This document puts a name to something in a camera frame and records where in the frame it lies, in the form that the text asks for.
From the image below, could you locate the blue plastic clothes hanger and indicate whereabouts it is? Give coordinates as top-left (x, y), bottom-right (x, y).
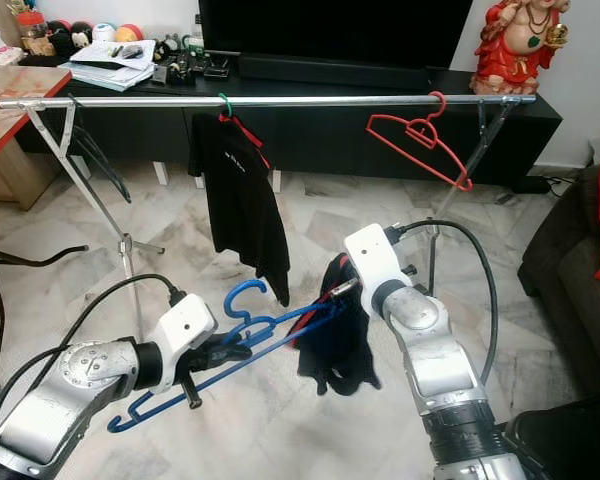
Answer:
top-left (108, 280), bottom-right (346, 433)

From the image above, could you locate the navy garment with red stripe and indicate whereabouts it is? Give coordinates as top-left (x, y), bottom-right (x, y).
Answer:
top-left (295, 252), bottom-right (383, 396)

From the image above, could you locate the black shirt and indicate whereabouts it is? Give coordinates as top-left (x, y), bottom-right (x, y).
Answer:
top-left (188, 112), bottom-right (291, 306)

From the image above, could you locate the red wire clothes hanger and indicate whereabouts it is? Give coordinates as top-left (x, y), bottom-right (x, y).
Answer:
top-left (366, 90), bottom-right (475, 193)

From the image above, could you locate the green hook clothes hanger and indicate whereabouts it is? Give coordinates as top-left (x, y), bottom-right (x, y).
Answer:
top-left (217, 93), bottom-right (271, 171)

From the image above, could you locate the black TV cabinet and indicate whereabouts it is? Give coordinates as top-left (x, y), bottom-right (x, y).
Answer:
top-left (30, 62), bottom-right (563, 191)

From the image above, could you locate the silver clothes rack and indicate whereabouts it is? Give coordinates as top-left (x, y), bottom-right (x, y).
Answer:
top-left (0, 93), bottom-right (538, 346)

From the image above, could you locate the black soundbar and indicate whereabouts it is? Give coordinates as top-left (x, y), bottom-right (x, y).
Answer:
top-left (237, 53), bottom-right (431, 93)

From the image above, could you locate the black television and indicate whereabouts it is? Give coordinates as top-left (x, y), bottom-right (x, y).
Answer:
top-left (198, 0), bottom-right (474, 71)

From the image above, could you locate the red Buddha statue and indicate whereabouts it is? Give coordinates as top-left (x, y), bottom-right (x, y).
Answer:
top-left (470, 0), bottom-right (569, 97)

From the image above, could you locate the white paper stack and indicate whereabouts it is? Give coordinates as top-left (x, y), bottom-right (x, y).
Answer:
top-left (68, 40), bottom-right (156, 93)

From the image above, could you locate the orange ball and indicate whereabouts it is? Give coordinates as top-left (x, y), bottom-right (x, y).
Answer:
top-left (116, 23), bottom-right (144, 44)

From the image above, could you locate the white blue ball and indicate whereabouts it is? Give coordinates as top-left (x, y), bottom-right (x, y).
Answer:
top-left (92, 22), bottom-right (119, 45)

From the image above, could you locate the red lidded jar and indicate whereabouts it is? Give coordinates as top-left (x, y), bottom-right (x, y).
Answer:
top-left (15, 3), bottom-right (53, 56)

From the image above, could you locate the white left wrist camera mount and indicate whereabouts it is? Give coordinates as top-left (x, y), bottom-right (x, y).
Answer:
top-left (152, 293), bottom-right (219, 361)

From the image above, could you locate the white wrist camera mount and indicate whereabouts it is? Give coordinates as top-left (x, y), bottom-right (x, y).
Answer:
top-left (343, 223), bottom-right (409, 316)
top-left (152, 293), bottom-right (219, 361)

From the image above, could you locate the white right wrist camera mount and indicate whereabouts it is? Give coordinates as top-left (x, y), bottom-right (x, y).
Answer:
top-left (343, 223), bottom-right (409, 316)

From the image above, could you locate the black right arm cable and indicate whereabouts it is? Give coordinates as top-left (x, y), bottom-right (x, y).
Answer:
top-left (385, 218), bottom-right (499, 386)

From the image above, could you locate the black wire clothes hanger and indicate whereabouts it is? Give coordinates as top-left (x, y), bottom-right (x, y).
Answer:
top-left (65, 100), bottom-right (133, 203)

